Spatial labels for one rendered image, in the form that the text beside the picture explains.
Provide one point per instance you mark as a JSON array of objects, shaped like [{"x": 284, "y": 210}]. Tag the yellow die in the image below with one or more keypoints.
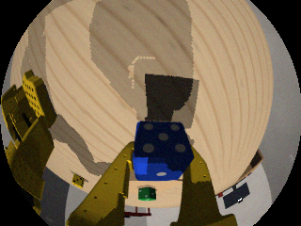
[{"x": 78, "y": 181}]

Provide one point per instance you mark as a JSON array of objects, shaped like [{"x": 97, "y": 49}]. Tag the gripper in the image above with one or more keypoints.
[{"x": 105, "y": 203}]

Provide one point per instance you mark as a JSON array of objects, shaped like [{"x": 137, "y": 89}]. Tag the blue die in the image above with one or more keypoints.
[{"x": 162, "y": 151}]

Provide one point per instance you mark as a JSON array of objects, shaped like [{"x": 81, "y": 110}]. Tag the green die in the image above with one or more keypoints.
[{"x": 147, "y": 194}]

